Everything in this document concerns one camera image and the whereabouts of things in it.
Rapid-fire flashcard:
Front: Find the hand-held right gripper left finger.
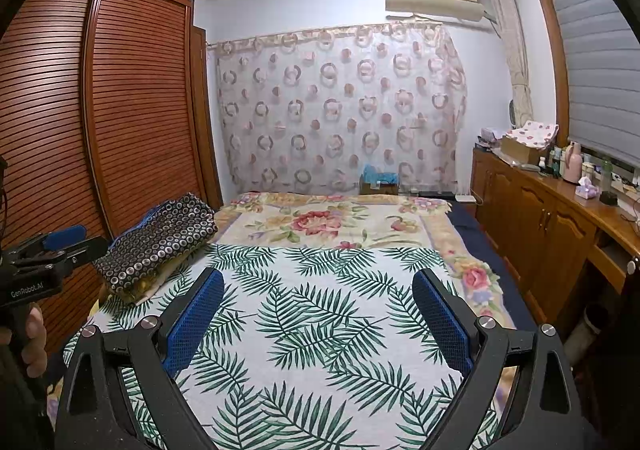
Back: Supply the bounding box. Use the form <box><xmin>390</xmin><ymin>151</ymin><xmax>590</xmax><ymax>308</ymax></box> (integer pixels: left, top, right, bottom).
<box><xmin>54</xmin><ymin>267</ymin><xmax>225</xmax><ymax>450</ymax></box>

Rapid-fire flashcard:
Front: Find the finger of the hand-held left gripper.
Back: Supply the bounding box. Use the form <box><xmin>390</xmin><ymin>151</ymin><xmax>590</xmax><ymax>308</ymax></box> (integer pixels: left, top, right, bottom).
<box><xmin>20</xmin><ymin>236</ymin><xmax>110</xmax><ymax>271</ymax></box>
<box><xmin>10</xmin><ymin>225</ymin><xmax>87</xmax><ymax>256</ymax></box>

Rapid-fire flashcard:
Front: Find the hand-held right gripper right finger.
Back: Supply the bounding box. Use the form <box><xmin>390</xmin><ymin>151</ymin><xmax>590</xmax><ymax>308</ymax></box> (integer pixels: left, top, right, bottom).
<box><xmin>411</xmin><ymin>267</ymin><xmax>586</xmax><ymax>450</ymax></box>

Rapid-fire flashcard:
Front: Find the circle-patterned satin shirt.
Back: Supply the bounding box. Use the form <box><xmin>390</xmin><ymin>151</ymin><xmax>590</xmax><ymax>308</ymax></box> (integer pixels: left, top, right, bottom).
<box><xmin>92</xmin><ymin>192</ymin><xmax>219</xmax><ymax>298</ymax></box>

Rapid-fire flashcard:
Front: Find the person's left hand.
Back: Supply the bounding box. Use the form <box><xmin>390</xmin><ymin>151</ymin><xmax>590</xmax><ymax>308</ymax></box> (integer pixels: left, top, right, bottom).
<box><xmin>0</xmin><ymin>305</ymin><xmax>49</xmax><ymax>373</ymax></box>

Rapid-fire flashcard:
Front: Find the brown patterned blanket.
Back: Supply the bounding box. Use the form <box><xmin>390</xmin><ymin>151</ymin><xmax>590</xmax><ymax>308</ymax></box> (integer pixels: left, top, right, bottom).
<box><xmin>107</xmin><ymin>250</ymin><xmax>201</xmax><ymax>306</ymax></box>

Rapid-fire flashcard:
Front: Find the navy bed sheet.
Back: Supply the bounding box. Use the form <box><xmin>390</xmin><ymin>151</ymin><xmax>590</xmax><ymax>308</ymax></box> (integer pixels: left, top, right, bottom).
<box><xmin>447</xmin><ymin>200</ymin><xmax>541</xmax><ymax>331</ymax></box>

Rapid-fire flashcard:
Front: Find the leaf-print bed sheet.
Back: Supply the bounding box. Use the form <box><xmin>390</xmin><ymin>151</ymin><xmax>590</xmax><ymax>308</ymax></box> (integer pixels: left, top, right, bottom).
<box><xmin>62</xmin><ymin>242</ymin><xmax>501</xmax><ymax>450</ymax></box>

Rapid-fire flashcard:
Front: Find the wooden sideboard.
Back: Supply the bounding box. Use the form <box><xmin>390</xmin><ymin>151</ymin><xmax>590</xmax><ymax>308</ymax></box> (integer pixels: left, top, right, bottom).
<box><xmin>470</xmin><ymin>147</ymin><xmax>640</xmax><ymax>346</ymax></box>

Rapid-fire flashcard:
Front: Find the small brown box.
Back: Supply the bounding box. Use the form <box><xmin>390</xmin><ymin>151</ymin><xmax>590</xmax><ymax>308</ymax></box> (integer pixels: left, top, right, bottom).
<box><xmin>359</xmin><ymin>181</ymin><xmax>400</xmax><ymax>196</ymax></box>

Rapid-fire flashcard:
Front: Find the wooden slatted wardrobe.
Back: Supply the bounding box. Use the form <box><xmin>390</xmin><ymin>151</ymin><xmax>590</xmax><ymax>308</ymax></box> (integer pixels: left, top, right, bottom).
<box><xmin>0</xmin><ymin>0</ymin><xmax>223</xmax><ymax>331</ymax></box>

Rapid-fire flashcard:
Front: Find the floral blanket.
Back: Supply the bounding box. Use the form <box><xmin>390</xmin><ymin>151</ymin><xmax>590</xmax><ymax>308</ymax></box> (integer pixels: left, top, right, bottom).
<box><xmin>212</xmin><ymin>190</ymin><xmax>521</xmax><ymax>411</ymax></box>

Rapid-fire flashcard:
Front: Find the blue cloth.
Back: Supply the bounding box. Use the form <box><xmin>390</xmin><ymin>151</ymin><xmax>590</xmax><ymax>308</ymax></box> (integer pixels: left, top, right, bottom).
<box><xmin>362</xmin><ymin>164</ymin><xmax>398</xmax><ymax>186</ymax></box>

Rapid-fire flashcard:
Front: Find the pink flask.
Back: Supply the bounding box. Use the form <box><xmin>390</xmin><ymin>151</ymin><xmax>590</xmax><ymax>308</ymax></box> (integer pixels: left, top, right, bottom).
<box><xmin>564</xmin><ymin>141</ymin><xmax>583</xmax><ymax>181</ymax></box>

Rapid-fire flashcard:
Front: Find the cardboard box with floral cloth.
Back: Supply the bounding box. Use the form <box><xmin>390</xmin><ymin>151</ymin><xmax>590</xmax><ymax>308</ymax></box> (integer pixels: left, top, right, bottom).
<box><xmin>505</xmin><ymin>121</ymin><xmax>560</xmax><ymax>148</ymax></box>

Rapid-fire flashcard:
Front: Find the green bottle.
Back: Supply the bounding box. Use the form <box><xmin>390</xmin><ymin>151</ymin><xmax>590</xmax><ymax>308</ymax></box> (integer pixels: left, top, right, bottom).
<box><xmin>600</xmin><ymin>156</ymin><xmax>615</xmax><ymax>196</ymax></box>

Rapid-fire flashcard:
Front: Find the beige window curtain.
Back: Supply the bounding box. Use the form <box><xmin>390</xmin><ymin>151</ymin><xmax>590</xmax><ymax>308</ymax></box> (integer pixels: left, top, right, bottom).
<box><xmin>482</xmin><ymin>0</ymin><xmax>536</xmax><ymax>128</ymax></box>

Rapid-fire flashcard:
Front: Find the grey window blind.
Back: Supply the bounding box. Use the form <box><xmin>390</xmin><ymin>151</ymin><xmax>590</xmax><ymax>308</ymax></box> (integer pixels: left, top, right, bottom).
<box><xmin>542</xmin><ymin>0</ymin><xmax>640</xmax><ymax>171</ymax></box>

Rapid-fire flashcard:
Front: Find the ring-patterned sheer curtain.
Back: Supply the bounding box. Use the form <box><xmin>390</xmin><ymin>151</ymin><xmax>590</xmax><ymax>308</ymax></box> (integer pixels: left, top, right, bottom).
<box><xmin>207</xmin><ymin>20</ymin><xmax>468</xmax><ymax>196</ymax></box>

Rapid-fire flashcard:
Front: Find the wooden window frame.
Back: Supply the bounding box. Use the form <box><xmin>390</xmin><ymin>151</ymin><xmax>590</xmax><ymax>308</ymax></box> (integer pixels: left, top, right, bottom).
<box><xmin>527</xmin><ymin>0</ymin><xmax>573</xmax><ymax>148</ymax></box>

